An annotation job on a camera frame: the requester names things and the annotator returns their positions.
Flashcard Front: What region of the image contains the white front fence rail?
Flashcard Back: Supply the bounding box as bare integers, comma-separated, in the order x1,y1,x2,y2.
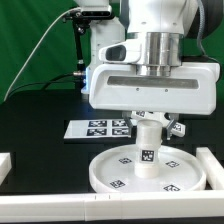
0,190,224,223

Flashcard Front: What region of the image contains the white left fence rail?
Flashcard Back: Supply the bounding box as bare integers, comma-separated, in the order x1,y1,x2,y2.
0,153,12,185

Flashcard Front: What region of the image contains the white right fence rail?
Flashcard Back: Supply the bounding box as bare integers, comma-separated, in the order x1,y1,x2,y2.
196,147,224,190

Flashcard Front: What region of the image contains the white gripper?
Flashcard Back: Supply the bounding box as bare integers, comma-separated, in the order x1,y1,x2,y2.
89,62,220,140

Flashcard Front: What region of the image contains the black camera on stand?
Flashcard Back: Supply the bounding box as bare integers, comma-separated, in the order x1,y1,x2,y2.
63,6,115,72

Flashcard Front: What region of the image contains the white round table top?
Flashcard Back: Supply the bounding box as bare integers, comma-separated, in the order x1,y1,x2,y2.
89,144,206,193

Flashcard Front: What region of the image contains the white cross-shaped table base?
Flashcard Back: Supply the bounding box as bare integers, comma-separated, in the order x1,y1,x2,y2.
131,111,186,138

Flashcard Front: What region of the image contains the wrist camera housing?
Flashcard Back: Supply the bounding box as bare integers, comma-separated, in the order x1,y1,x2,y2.
99,39,142,64

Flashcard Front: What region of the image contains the black base cable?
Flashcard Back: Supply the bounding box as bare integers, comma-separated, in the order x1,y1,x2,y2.
6,71,88,98

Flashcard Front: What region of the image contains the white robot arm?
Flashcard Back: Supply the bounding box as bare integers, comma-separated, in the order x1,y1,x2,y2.
89,0,221,137

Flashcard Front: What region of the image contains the white fiducial marker sheet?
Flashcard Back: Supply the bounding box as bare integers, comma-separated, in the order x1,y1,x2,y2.
64,119,130,140

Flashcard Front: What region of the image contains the white fence rail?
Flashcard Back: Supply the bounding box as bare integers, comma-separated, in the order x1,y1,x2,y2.
0,153,12,185
0,190,224,223
196,147,224,190

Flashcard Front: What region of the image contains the white camera cable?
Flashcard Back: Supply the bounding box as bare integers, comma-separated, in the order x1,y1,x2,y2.
2,7,82,103

